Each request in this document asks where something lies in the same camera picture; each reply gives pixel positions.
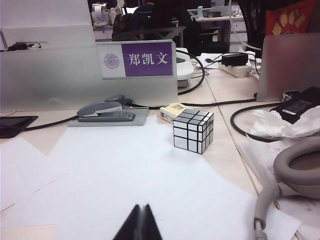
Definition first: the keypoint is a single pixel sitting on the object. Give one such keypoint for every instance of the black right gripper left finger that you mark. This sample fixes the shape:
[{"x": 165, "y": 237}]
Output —
[{"x": 135, "y": 225}]

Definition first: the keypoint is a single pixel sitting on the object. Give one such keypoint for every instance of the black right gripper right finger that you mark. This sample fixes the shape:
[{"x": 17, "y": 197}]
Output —
[{"x": 150, "y": 225}]

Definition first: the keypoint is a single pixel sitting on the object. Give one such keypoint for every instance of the white paper sheet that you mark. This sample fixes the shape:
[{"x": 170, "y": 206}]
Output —
[
  {"x": 22, "y": 170},
  {"x": 137, "y": 170}
]

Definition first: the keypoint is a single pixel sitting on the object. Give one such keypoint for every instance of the small cream cardboard box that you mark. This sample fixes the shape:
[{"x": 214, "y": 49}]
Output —
[{"x": 171, "y": 111}]

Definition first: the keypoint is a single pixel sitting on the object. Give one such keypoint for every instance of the grey stapler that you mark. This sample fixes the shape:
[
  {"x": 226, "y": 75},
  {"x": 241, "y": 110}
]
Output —
[{"x": 107, "y": 112}]

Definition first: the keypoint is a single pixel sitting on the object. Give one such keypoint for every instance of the printed paper sheet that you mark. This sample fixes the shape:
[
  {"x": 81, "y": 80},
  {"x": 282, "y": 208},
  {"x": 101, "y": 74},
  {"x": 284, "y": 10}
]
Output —
[{"x": 260, "y": 160}]

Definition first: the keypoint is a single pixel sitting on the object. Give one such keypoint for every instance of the grey headphones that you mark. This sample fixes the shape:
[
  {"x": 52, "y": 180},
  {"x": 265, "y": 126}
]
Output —
[{"x": 282, "y": 160}]

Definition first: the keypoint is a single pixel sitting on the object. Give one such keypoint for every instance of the black tablet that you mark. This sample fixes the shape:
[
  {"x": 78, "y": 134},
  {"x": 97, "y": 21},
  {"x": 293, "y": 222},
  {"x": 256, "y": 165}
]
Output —
[{"x": 13, "y": 125}]

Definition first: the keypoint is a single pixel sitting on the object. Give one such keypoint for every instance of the white device base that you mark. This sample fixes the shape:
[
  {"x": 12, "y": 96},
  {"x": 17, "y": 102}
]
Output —
[{"x": 185, "y": 67}]

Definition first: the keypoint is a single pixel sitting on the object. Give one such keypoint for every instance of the purple white name plate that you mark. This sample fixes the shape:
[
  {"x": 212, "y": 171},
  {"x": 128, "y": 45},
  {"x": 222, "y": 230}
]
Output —
[{"x": 147, "y": 59}]

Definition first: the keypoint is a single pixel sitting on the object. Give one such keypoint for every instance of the frosted glass desk divider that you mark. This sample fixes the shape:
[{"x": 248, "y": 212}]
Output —
[{"x": 50, "y": 80}]

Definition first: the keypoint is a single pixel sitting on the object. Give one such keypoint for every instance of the crumpled white tissue paper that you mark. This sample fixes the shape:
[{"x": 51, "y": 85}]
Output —
[{"x": 287, "y": 125}]

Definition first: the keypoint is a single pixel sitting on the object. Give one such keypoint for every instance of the white power strip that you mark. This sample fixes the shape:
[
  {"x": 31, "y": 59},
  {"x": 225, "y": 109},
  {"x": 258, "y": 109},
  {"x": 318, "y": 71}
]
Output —
[{"x": 237, "y": 71}]

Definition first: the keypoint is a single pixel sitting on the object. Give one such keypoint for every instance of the black plug adapter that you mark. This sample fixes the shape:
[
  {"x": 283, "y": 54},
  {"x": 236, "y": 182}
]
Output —
[{"x": 235, "y": 60}]

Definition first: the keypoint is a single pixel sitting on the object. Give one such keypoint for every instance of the black power adapter brick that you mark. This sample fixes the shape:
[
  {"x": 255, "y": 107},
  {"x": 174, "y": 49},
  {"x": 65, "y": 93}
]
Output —
[{"x": 300, "y": 105}]

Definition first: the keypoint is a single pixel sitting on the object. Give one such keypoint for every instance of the black mesh office chair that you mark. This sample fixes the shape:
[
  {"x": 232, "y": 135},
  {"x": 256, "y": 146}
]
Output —
[{"x": 150, "y": 31}]

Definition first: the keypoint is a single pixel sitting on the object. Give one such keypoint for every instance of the silver laptop lid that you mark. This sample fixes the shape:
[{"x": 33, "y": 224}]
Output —
[{"x": 290, "y": 65}]

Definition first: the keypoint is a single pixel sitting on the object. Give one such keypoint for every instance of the white cup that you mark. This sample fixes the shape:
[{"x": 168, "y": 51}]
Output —
[{"x": 200, "y": 12}]

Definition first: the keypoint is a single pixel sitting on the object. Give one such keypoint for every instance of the red printed cushion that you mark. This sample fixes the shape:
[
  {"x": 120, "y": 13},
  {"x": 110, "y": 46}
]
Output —
[{"x": 287, "y": 17}]

